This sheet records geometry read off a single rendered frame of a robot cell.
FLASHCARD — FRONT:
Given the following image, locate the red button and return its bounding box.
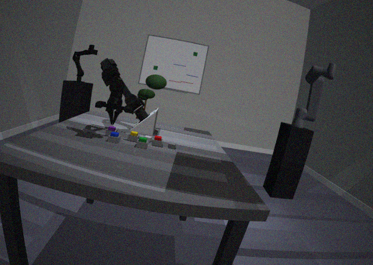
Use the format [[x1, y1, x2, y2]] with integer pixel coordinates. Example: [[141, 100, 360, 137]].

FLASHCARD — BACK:
[[152, 136, 163, 147]]

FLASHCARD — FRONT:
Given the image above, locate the purple button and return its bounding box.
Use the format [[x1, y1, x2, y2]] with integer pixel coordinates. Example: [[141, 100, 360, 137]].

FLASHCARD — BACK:
[[105, 126, 117, 136]]

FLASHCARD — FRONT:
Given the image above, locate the green button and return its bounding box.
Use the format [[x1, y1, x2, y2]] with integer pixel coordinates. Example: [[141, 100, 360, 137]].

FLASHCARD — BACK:
[[136, 137, 149, 149]]

